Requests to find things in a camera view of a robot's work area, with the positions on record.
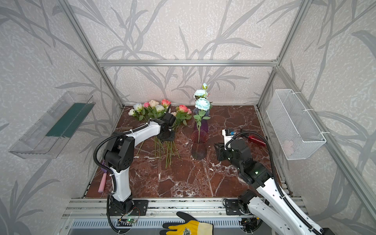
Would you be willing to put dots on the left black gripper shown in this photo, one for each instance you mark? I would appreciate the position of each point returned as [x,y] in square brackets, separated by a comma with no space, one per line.
[170,134]

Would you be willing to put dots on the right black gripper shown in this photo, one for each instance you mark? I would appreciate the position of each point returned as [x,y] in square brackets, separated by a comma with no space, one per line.
[220,151]

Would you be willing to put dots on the red pink artificial rose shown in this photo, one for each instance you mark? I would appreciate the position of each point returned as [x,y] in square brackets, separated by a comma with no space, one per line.
[182,114]

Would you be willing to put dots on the peach cream artificial flower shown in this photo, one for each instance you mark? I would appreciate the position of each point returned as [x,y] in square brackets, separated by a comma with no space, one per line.
[155,110]

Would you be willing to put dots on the dark red glass vase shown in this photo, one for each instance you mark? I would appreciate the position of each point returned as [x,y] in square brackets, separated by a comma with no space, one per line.
[199,147]

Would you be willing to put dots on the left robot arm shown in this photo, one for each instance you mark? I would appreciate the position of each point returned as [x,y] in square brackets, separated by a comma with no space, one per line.
[115,154]

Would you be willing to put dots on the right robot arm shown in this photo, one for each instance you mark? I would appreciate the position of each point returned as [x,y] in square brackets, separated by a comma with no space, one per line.
[270,203]

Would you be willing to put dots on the purple glass vase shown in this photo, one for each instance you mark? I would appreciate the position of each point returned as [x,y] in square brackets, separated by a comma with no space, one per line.
[202,122]

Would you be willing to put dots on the white artificial rose bunch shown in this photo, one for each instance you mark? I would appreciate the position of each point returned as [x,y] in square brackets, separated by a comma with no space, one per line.
[142,112]

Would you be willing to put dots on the brown garden hand rake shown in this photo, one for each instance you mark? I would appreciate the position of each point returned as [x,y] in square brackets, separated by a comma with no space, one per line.
[125,128]

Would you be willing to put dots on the purple pink garden fork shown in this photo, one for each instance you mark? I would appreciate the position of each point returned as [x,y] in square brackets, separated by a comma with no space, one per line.
[103,181]

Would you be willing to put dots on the yellow black work glove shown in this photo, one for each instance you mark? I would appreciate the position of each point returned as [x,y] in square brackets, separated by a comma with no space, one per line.
[190,226]

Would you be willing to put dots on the green circuit board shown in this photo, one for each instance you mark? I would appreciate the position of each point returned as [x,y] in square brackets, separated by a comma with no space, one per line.
[126,222]

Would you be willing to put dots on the red handled pruning shears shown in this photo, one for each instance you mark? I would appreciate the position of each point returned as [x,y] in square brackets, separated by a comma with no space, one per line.
[254,139]

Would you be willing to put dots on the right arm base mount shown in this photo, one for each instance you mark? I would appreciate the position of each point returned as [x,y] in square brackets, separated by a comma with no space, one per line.
[231,206]

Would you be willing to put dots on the white wire mesh basket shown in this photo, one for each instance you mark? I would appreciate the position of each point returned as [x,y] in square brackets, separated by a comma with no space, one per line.
[298,134]

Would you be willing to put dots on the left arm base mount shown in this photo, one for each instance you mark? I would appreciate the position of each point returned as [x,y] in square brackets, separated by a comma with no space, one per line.
[134,207]

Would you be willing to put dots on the clear plastic wall shelf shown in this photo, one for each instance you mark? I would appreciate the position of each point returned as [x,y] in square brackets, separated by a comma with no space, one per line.
[50,134]

